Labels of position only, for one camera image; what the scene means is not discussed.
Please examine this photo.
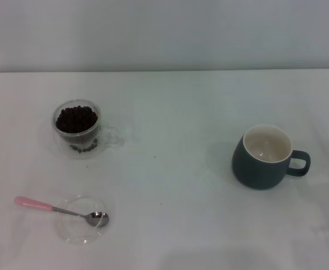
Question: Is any dark green ceramic mug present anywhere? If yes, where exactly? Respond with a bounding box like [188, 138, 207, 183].
[231, 124, 312, 191]

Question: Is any pink handled metal spoon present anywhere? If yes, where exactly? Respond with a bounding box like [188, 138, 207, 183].
[14, 196, 110, 228]

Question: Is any dark roasted coffee beans pile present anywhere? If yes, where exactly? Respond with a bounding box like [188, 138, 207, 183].
[55, 105, 99, 154]

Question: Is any clear glass saucer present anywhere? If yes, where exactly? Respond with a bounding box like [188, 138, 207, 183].
[56, 193, 110, 245]

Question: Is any clear double-wall glass cup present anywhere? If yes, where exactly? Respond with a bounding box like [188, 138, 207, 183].
[51, 98, 125, 160]

